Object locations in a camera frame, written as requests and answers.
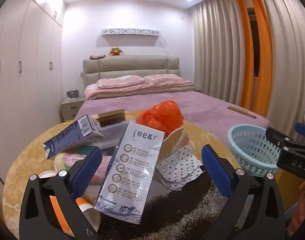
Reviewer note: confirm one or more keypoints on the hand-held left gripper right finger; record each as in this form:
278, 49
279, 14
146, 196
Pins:
217, 172

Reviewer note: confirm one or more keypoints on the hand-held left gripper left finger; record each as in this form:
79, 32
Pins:
88, 165

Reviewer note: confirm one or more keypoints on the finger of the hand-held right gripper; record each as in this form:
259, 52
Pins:
303, 131
277, 137

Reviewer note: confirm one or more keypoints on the light blue plastic basket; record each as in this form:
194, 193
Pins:
247, 150

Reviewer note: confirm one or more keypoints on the white milk carton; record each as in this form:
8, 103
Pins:
132, 167

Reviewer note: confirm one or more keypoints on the orange plastic bag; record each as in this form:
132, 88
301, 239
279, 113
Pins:
162, 117

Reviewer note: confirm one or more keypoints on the person's right hand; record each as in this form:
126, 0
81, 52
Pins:
296, 220

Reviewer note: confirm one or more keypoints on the pink flat packet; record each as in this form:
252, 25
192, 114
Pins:
103, 166

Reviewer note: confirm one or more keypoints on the pink green colourful packet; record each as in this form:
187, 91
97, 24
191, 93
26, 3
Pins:
67, 161

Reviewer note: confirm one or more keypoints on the blue milk carton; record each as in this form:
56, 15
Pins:
67, 140

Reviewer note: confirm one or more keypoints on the wooden stick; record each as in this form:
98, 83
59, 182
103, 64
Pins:
242, 112

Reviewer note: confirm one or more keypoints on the brown cardboard box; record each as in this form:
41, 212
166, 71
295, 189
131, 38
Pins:
110, 118

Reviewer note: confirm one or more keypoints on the orange and white paper cup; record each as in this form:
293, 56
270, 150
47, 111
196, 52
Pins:
90, 217

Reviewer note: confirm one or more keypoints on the crushed beige paper cup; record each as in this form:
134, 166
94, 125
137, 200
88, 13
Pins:
175, 140

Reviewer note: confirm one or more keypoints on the beige nightstand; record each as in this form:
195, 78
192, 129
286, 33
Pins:
71, 110

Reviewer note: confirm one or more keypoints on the round yellow panda rug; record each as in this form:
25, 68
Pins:
30, 155

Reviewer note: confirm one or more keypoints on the purple bedspread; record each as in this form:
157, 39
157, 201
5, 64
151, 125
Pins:
205, 105

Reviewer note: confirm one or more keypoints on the orange curtain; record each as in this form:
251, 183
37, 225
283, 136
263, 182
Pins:
243, 55
263, 62

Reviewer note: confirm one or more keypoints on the beige curtain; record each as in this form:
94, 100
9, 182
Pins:
215, 50
290, 55

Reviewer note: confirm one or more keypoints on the pink pillow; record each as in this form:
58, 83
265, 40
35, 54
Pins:
120, 81
162, 78

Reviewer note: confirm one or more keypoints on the beige upholstered bed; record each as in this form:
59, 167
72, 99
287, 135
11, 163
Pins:
132, 66

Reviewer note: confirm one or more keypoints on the patterned cloth pouch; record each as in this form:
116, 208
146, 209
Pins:
96, 56

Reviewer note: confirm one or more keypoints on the white wardrobe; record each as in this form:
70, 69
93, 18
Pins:
30, 67

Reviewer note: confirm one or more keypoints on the orange plush toy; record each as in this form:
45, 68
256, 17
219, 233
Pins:
115, 51

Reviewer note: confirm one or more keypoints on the dark picture frame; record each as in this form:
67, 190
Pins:
73, 94

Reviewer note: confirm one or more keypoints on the white patterned wall shelf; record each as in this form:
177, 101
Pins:
131, 32

